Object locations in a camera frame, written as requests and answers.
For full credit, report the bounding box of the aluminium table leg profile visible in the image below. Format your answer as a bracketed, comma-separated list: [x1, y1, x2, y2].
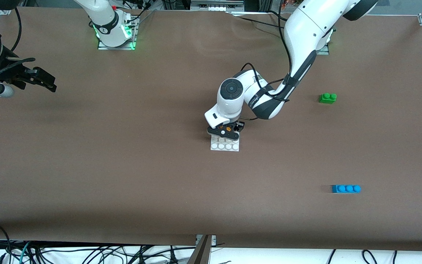
[186, 235, 211, 264]

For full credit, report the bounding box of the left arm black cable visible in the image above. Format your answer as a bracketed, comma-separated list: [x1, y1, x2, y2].
[242, 0, 293, 121]

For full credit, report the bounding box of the blue three-stud block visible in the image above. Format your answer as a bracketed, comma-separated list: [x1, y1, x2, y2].
[332, 184, 362, 194]

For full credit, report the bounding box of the metal table edge bracket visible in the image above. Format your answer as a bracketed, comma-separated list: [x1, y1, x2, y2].
[195, 235, 217, 247]

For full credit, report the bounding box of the long black base cable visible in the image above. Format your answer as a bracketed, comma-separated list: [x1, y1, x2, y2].
[238, 16, 286, 29]

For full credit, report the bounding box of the green two-stud block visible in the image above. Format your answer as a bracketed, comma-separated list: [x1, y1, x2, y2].
[318, 92, 337, 104]

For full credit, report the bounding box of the white studded base plate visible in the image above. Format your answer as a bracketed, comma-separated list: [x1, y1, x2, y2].
[210, 134, 240, 152]

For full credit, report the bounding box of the grey power strip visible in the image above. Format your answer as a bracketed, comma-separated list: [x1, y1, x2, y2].
[190, 0, 245, 12]

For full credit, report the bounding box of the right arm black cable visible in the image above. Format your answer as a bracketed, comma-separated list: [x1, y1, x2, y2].
[0, 7, 36, 80]

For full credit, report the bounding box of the teal floor cable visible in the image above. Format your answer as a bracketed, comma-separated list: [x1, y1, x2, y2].
[18, 241, 32, 264]

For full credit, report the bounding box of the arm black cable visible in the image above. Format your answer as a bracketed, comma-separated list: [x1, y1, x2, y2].
[0, 7, 36, 80]
[242, 0, 293, 121]

